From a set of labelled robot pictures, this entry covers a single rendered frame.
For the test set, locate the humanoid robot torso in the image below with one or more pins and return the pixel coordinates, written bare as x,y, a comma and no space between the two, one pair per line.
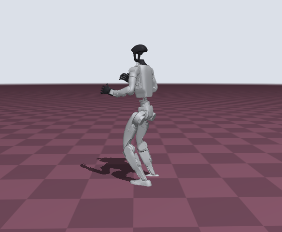
144,89

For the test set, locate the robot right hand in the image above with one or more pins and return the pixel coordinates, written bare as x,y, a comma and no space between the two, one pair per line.
124,77

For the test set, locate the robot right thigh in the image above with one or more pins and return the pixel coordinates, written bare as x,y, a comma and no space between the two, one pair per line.
142,129

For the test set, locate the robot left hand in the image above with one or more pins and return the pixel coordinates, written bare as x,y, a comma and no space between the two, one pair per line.
106,90

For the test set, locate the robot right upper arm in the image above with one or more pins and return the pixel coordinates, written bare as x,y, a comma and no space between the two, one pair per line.
155,87

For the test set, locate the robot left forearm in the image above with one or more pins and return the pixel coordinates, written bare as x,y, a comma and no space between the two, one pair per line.
121,92

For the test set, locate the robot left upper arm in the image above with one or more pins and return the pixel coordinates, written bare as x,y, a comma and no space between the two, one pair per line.
133,72

